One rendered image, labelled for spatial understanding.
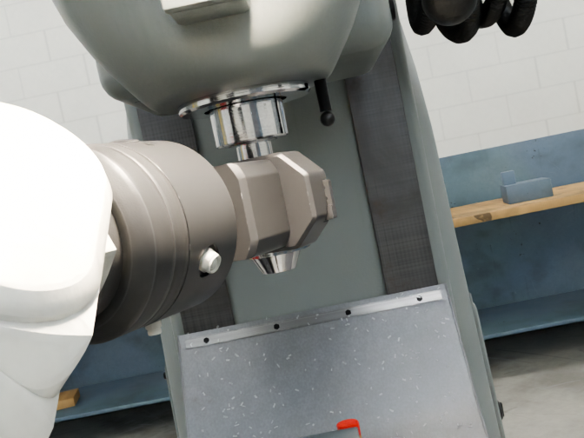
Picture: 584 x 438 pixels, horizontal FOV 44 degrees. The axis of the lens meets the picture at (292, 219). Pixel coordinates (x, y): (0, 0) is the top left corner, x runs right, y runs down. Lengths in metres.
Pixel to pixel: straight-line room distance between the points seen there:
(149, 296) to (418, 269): 0.58
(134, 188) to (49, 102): 4.69
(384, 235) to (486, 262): 3.98
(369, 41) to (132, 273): 0.34
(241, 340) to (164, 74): 0.50
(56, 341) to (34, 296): 0.01
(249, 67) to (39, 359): 0.24
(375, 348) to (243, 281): 0.17
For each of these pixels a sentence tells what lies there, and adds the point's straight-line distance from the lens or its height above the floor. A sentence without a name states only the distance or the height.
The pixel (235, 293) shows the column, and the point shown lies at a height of 1.13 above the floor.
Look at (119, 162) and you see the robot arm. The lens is 0.32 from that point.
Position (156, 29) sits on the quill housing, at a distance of 0.40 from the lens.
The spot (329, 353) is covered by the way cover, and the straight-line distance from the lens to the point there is 0.84.
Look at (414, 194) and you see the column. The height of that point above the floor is 1.21.
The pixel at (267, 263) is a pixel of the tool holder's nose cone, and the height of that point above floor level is 1.20.
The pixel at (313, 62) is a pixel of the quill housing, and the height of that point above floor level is 1.31.
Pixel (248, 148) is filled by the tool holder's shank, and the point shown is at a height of 1.28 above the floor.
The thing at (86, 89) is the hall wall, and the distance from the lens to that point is 4.92.
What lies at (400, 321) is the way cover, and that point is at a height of 1.07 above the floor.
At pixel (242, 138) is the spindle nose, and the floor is 1.28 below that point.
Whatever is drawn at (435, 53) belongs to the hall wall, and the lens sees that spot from 4.80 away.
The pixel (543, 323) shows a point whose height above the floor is 0.23.
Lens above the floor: 1.25
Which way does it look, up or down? 3 degrees down
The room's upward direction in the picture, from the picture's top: 12 degrees counter-clockwise
